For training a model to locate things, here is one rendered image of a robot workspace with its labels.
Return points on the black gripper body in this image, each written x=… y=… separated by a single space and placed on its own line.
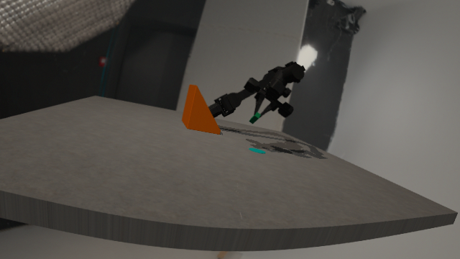
x=284 y=109

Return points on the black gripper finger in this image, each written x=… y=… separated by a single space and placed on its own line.
x=272 y=106
x=259 y=97

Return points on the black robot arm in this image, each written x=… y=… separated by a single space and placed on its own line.
x=292 y=72

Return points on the green rectangular post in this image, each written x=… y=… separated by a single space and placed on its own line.
x=255 y=118

